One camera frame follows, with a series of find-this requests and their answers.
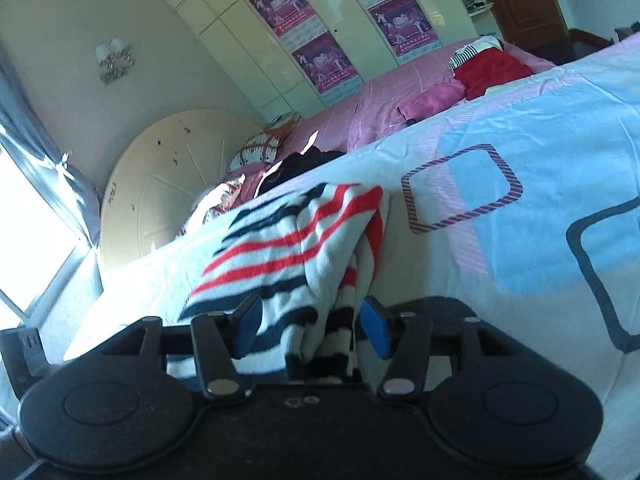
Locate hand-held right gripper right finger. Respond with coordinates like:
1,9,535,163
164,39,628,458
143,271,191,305
360,295,507,403

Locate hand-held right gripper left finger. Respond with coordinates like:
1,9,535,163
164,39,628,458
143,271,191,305
99,293,265,403

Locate striped knit sweater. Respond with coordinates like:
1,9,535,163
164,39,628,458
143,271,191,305
166,182,391,387

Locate window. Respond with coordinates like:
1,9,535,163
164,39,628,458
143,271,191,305
0,127,83,323

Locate pink white pillow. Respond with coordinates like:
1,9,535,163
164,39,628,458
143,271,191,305
177,170,263,237

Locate round beige headboard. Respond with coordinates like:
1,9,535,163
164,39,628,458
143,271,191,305
99,108,266,273

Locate black clothing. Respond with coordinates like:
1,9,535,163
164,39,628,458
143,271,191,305
256,147,347,196

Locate patterned white red pillow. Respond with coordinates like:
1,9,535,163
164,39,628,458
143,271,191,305
227,125,292,177

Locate grey curtain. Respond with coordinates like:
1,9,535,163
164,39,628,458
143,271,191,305
0,47,103,243

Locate pink quilt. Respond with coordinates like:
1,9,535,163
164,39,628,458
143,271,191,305
284,36,557,162

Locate magenta cloth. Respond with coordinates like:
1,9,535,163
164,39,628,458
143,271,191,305
397,80,469,125

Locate red cloth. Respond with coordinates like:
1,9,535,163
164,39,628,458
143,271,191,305
451,49,535,102

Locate black white striped cloth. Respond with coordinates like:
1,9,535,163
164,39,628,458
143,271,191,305
446,35,505,69

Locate cream wardrobe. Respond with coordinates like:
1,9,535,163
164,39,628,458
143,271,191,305
134,0,482,122

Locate brown wooden door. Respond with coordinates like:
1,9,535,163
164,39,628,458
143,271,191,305
464,0,575,53

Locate dark wooden furniture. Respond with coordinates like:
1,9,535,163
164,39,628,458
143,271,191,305
569,25,638,66

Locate purple wall poster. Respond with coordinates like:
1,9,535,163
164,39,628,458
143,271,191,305
291,30,362,94
249,0,322,39
367,0,444,54

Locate wall lamp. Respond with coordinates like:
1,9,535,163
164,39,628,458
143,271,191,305
94,36,137,86

